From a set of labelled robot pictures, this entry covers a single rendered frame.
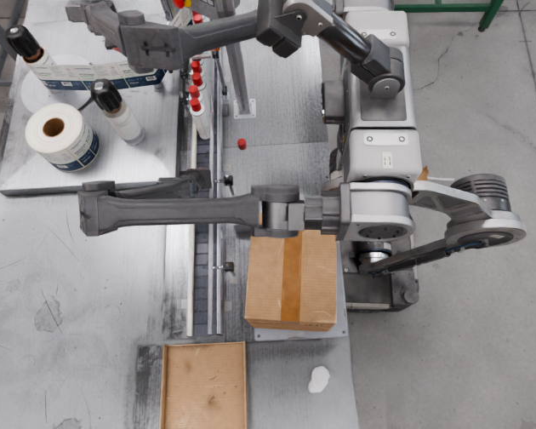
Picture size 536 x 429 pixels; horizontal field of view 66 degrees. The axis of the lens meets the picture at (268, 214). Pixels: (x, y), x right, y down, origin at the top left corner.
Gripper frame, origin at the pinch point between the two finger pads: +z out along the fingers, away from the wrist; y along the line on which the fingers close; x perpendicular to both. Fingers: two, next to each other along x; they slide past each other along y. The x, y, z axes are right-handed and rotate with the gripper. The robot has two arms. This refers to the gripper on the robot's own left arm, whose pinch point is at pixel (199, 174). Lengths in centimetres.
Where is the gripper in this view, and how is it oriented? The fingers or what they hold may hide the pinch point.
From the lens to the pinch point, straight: 147.4
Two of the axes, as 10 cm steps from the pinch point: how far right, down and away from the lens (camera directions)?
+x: 0.5, 9.4, 3.2
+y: -10.0, 0.5, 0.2
